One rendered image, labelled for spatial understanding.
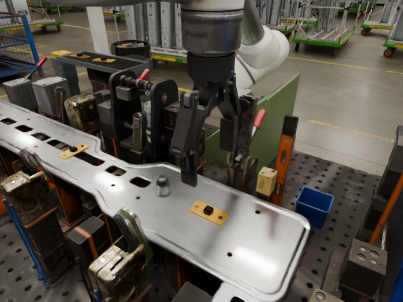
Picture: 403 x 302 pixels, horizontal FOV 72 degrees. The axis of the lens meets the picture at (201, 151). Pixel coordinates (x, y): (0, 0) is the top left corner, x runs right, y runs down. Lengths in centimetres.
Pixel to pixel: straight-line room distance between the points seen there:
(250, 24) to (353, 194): 78
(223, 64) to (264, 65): 85
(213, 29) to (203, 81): 8
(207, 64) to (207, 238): 33
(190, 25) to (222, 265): 40
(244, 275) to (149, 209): 25
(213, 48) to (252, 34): 79
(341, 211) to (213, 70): 87
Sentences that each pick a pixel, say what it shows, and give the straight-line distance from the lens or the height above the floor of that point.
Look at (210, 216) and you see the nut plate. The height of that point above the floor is 100.
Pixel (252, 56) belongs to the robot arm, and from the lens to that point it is 124.
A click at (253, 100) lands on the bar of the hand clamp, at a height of 121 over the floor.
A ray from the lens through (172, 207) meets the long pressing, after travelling 64.
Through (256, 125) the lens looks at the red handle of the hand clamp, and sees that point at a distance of 71.
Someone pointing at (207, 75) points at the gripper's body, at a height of 132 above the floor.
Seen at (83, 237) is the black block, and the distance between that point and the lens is 64.
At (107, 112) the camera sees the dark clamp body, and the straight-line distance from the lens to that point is 97.
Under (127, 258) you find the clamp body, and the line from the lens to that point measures 51.
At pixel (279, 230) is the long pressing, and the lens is 61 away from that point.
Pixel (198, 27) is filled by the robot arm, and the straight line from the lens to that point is 41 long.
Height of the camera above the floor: 144
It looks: 32 degrees down
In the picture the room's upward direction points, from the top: straight up
